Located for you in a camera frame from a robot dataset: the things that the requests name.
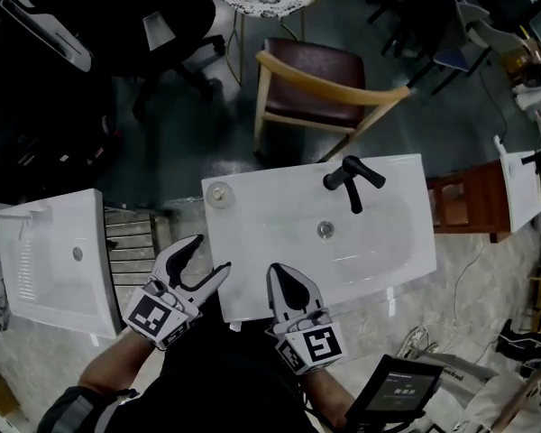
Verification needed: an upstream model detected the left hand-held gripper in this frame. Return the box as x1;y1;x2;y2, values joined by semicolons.
122;234;233;351

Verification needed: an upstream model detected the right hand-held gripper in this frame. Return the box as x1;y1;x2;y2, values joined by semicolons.
264;263;348;377

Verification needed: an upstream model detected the person's left forearm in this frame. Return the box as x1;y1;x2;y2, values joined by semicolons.
78;327;163;399

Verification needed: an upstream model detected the person's right forearm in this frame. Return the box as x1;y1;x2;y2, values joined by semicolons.
297;365;362;430

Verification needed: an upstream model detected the white ceramic sink basin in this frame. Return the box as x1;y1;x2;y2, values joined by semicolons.
200;152;438;324

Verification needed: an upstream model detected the white laundry sink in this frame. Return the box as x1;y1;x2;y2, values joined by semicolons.
0;188;123;340

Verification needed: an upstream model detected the small white sink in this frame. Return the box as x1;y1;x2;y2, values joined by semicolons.
492;134;541;234

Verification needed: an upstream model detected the grey slatted metal rack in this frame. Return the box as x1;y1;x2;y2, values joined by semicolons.
103;207;172;288

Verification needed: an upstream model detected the person's torso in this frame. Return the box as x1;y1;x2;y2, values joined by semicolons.
35;286;357;433

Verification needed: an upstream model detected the black tablet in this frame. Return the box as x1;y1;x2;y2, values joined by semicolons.
344;354;444;433

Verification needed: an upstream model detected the brown wooden stool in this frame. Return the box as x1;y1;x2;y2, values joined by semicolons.
426;160;513;244

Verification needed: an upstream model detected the wooden chair brown seat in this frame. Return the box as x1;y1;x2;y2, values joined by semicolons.
252;37;411;161

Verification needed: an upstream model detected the white crumpled sheet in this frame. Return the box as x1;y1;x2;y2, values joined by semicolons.
414;352;541;433

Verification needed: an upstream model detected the large black equipment cabinet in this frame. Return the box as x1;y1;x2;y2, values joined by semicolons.
0;0;118;198

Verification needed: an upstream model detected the black equipment base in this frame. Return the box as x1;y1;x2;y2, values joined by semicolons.
495;318;541;364

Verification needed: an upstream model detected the black mesh office chair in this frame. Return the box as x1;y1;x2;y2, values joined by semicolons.
22;0;229;124

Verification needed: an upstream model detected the dark grey dining chair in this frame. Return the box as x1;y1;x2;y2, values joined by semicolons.
381;0;479;97

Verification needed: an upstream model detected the open cardboard box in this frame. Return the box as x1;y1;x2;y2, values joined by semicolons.
500;38;541;85

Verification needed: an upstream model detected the light grey dining chair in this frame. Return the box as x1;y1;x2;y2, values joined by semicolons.
459;2;531;78

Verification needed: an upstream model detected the white floor cable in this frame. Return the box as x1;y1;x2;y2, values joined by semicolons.
390;236;506;364

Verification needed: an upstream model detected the black floor cable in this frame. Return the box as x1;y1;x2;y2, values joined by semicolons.
477;60;510;139

